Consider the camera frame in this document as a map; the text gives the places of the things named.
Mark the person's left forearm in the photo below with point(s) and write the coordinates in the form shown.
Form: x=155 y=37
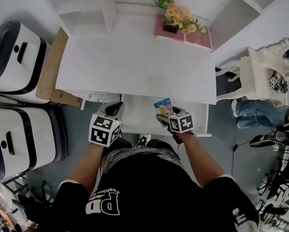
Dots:
x=88 y=165

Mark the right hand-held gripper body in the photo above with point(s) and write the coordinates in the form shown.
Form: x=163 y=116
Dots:
x=181 y=123

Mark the cream ornate dressing table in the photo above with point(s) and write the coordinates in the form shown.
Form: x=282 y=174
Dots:
x=253 y=76

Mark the person's right forearm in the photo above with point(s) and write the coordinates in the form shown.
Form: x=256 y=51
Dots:
x=202 y=163

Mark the person's right shoe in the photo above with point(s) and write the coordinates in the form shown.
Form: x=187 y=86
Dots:
x=143 y=140

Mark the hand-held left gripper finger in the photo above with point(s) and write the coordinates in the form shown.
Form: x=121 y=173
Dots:
x=102 y=110
x=120 y=115

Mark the person's patterned shorts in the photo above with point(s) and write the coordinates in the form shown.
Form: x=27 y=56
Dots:
x=115 y=158

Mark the white drawer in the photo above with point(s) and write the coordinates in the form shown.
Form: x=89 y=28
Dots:
x=139 y=115

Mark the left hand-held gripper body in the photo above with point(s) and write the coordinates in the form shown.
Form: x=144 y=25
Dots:
x=103 y=132

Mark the white and black robot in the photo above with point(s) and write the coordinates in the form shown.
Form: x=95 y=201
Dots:
x=18 y=66
x=20 y=139

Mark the flowers in black pot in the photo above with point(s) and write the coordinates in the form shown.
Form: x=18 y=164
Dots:
x=180 y=16

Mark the small colourful packet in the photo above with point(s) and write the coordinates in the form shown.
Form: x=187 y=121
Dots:
x=163 y=105

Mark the person's black printed t-shirt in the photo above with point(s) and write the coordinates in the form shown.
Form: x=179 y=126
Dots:
x=154 y=194

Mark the brown cardboard box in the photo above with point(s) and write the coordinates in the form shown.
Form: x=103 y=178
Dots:
x=54 y=69

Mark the white desk with shelves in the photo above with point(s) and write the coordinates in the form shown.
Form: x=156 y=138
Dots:
x=134 y=69

